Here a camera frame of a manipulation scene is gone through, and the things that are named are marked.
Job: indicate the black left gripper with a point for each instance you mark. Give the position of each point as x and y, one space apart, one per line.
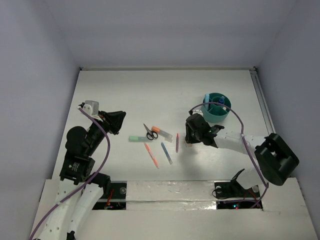
107 121

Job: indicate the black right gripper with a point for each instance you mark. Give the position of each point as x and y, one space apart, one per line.
189 137

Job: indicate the green highlighter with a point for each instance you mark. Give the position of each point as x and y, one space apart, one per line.
139 139

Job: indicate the orange capped highlighter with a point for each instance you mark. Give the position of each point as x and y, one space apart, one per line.
167 136

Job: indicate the light blue highlighter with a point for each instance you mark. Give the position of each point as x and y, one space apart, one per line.
206 101

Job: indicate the small blue-cap glue bottle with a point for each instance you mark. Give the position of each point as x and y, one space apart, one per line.
222 100

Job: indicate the black handled scissors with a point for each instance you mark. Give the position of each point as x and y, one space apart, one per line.
150 134

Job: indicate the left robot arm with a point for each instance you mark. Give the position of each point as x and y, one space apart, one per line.
79 188

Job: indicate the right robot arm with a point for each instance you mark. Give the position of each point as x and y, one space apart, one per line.
244 144

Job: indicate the red purple pen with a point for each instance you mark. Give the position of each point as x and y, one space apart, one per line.
177 143

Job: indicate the teal round organizer container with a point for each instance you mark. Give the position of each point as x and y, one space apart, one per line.
216 113

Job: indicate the blue pen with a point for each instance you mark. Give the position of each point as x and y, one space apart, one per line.
166 153

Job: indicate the orange pen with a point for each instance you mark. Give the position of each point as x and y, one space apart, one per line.
151 155

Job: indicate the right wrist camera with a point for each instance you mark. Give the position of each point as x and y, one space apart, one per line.
195 111

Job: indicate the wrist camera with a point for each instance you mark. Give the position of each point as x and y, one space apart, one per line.
195 111
90 107

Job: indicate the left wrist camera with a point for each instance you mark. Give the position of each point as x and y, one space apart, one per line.
90 107

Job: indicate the aluminium rail right side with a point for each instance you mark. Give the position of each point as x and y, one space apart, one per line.
267 120

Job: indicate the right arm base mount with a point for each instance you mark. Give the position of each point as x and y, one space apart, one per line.
230 195

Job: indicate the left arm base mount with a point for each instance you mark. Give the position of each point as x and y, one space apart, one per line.
115 199

